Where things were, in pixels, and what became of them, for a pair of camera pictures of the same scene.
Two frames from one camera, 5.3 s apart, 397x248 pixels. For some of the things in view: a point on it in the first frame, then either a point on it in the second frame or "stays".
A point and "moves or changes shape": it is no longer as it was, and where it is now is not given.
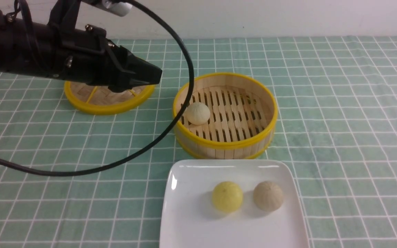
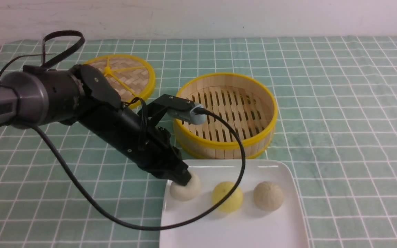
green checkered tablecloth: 348,122 stays
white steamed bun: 198,113 moves or changes shape
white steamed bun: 268,196 stays
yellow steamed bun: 227,196 stays
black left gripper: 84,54 → 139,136
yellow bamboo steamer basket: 243,113 stays
